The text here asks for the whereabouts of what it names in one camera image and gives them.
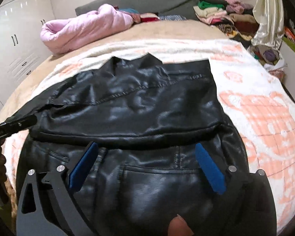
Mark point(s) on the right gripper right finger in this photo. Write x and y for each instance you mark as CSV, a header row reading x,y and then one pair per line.
x,y
244,203

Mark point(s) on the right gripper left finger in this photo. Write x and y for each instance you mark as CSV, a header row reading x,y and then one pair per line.
x,y
46,205

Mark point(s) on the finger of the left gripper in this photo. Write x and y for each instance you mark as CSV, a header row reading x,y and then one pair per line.
x,y
8,129

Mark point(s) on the black leather jacket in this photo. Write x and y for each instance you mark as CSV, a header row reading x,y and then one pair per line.
x,y
147,119

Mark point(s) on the bag of clothes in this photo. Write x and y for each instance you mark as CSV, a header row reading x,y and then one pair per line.
x,y
271,60

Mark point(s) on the pile of folded clothes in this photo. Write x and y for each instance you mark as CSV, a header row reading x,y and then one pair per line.
x,y
232,17

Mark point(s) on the right hand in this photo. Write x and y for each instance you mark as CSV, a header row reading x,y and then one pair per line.
x,y
179,227

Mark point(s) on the white wardrobe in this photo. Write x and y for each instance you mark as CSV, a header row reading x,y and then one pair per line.
x,y
21,49

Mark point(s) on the white orange patterned blanket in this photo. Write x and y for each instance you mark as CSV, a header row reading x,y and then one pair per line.
x,y
255,101

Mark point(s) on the pink rolled quilt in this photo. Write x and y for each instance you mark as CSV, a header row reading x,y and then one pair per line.
x,y
64,35

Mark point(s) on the red pillow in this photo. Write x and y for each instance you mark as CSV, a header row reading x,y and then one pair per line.
x,y
149,17

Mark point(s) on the cream satin curtain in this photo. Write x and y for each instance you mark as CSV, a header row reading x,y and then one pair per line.
x,y
269,14

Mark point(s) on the grey quilted headboard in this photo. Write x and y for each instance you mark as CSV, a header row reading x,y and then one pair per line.
x,y
159,7

